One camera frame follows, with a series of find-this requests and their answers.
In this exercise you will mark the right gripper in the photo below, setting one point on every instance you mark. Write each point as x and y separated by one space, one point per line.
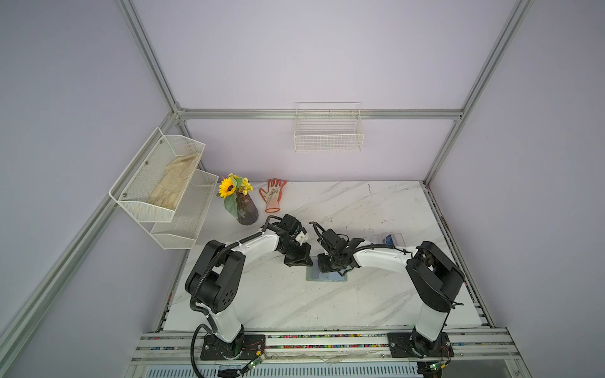
335 258

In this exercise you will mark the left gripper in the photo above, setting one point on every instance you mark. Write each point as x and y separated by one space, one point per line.
306 261

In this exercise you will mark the green card holder wallet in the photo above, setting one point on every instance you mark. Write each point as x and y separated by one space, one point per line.
315 275

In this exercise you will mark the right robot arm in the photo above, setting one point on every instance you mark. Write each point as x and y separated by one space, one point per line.
436 278

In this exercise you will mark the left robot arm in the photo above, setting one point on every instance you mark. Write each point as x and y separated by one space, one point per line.
214 280

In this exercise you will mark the clear acrylic card box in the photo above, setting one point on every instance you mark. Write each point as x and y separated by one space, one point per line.
398 237

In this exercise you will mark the dark glass vase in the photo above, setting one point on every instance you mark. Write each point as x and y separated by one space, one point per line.
247 212

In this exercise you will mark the orange work glove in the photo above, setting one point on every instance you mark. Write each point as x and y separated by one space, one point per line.
272 193

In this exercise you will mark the yellow sunflower bouquet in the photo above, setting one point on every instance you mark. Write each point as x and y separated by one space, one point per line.
233 184

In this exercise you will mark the white mesh lower shelf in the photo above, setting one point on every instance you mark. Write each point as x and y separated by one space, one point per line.
183 231

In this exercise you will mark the white mesh shelf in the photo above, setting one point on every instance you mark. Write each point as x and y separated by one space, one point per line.
140 190
183 231

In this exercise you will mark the beige cloth in shelf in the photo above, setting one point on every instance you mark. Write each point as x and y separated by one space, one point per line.
173 183

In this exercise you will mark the white mesh upper shelf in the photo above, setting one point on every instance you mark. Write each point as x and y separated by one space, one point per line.
140 190

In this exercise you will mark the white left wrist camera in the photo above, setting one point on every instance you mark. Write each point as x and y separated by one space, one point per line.
302 237

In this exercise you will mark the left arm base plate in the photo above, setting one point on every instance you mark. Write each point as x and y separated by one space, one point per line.
243 347

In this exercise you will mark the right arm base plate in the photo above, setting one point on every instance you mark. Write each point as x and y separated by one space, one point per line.
413 345

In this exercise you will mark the white wire wall basket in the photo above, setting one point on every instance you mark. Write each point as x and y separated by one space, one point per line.
328 127

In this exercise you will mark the aluminium front rail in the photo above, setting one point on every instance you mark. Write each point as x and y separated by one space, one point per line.
173 348

